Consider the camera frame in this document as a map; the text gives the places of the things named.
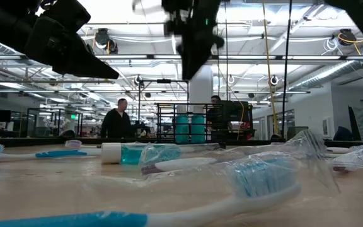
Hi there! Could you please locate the silver ventilation duct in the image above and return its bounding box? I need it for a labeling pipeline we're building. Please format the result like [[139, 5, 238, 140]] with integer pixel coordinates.
[[290, 59, 357, 91]]

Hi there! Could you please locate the person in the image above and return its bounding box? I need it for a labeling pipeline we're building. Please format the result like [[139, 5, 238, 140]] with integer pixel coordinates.
[[206, 95, 233, 141], [100, 98, 135, 139]]

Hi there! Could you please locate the black office chair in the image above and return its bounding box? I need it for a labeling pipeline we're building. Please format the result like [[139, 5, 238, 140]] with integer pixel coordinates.
[[332, 105, 363, 142]]

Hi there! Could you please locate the teal mouthwash bottle white cap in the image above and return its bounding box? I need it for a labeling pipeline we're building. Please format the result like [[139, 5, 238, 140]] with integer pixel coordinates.
[[101, 142, 182, 165], [175, 105, 190, 143]]

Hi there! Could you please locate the black frame with camera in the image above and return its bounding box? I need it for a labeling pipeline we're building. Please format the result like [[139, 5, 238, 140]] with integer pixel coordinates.
[[138, 78, 190, 107]]

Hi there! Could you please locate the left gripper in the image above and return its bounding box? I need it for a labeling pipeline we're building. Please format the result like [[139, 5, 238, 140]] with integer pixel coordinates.
[[23, 0, 120, 79]]

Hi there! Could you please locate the crumpled clear plastic wrapper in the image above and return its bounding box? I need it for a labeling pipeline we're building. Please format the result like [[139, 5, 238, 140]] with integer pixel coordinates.
[[138, 142, 183, 168]]

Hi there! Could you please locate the black workstation frame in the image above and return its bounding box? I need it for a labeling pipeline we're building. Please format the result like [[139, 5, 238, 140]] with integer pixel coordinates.
[[26, 107, 84, 138]]

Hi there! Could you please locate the black ceiling cable reel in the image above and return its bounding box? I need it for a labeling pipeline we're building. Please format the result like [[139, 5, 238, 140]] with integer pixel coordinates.
[[93, 27, 119, 55]]

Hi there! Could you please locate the teal toothpaste tube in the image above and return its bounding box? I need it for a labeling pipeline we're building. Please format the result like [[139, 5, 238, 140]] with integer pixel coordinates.
[[190, 105, 206, 143]]

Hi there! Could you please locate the black metal table frame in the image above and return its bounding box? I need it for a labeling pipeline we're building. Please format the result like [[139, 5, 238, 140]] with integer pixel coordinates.
[[0, 135, 363, 149]]

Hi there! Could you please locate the yellow hanging cable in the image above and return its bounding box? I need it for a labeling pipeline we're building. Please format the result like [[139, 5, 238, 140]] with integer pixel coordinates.
[[262, 0, 279, 135]]

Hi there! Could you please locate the black wire basket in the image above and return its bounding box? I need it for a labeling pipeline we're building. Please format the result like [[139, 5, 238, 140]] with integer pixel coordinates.
[[156, 102, 225, 149]]

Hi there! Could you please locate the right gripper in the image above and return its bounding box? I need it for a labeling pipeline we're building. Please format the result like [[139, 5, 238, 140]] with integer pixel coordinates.
[[162, 0, 225, 80]]

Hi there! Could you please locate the ceiling reel with yellow cable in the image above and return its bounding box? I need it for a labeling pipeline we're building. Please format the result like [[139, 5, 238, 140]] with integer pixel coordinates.
[[337, 28, 363, 48]]

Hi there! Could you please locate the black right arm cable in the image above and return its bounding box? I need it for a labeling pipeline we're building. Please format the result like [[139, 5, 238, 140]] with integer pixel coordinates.
[[280, 0, 294, 139]]

